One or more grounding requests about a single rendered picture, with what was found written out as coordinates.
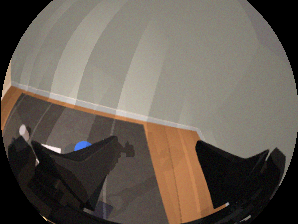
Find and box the white flat bar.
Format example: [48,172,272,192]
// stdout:
[41,144,61,153]

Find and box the blue cylinder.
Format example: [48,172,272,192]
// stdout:
[74,141,90,151]

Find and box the white cylinder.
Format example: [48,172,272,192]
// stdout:
[19,125,29,141]

